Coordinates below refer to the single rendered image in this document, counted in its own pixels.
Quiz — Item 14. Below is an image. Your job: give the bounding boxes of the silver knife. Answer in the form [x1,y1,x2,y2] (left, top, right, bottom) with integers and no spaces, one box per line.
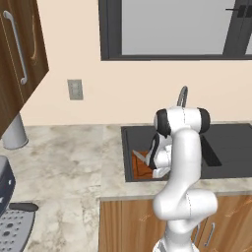
[132,150,150,164]

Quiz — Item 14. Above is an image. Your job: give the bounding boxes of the grey cylinder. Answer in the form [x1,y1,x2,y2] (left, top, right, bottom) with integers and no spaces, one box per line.
[1,112,30,151]

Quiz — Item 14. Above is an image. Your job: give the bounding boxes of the grey wall socket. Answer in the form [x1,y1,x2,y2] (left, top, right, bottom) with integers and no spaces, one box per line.
[67,78,85,101]

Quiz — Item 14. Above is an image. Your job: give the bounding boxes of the black sink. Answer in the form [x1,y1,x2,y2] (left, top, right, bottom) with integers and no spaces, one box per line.
[120,122,252,183]

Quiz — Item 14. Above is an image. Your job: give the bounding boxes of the silver lower cupboard handle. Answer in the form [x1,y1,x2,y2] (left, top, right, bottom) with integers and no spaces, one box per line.
[192,223,202,246]
[203,221,217,248]

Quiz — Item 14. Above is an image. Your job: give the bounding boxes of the dark framed window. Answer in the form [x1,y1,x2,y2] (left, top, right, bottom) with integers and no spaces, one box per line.
[97,0,252,62]

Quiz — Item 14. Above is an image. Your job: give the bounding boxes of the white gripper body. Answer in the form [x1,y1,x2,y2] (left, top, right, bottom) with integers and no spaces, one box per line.
[152,165,172,179]

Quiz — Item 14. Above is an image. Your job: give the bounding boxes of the light wooden cupboard door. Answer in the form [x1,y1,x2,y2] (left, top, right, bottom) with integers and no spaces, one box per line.
[120,198,169,252]
[191,194,252,252]

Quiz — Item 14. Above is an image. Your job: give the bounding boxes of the silver cupboard door handle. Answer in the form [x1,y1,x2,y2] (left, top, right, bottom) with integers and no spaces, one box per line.
[2,10,30,86]

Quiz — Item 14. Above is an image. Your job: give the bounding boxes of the grey curved tap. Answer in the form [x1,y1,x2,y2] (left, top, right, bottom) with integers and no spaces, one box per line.
[176,85,190,108]

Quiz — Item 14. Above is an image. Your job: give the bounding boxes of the dark wooden cupboard door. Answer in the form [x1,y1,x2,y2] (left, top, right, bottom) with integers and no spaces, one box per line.
[0,0,50,138]

